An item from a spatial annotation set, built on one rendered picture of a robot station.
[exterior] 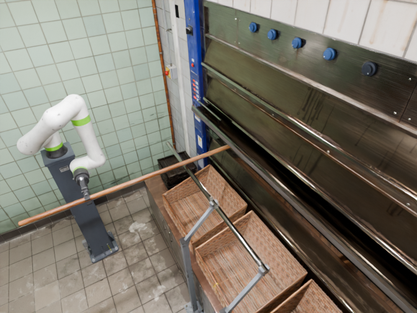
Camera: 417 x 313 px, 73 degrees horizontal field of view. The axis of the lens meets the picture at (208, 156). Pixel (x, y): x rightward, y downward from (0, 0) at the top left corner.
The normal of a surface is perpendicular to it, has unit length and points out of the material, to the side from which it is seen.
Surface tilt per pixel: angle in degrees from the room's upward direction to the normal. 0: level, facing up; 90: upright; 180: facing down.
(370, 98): 90
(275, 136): 70
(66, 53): 90
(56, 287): 0
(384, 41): 90
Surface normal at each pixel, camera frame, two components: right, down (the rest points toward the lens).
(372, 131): -0.85, 0.02
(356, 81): -0.87, 0.33
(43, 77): 0.48, 0.53
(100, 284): -0.04, -0.78
